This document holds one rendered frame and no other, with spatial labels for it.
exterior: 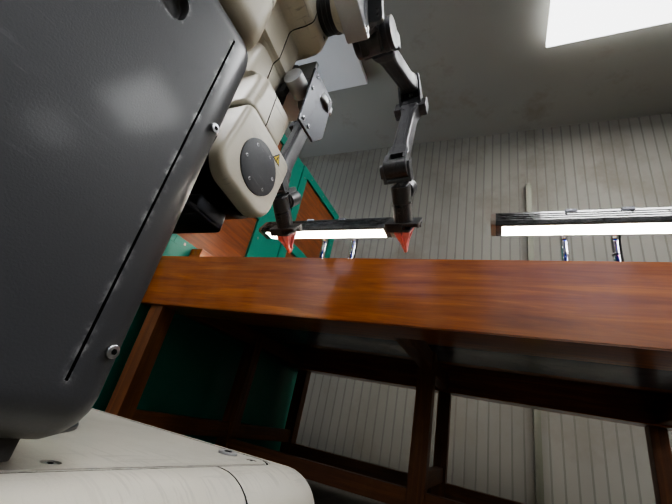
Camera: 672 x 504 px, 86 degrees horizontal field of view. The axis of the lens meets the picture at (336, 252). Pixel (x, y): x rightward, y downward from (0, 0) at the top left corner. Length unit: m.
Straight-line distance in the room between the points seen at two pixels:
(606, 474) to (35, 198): 2.85
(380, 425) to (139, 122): 2.77
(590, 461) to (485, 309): 2.05
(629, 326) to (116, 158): 0.88
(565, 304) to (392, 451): 2.18
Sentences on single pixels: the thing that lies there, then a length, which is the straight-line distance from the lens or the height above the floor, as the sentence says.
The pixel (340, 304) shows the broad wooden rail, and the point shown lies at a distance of 0.97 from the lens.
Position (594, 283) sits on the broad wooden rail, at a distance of 0.94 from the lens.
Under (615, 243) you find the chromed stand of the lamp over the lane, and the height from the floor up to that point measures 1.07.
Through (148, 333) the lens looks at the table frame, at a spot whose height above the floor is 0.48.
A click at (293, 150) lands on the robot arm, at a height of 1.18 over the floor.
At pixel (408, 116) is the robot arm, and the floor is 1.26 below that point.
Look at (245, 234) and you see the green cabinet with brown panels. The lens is 1.87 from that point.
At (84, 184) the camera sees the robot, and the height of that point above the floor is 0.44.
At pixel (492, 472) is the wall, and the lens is 2.82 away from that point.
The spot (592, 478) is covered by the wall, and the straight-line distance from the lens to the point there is 2.86.
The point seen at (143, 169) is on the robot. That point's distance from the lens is 0.31.
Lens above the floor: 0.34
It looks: 25 degrees up
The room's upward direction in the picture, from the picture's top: 12 degrees clockwise
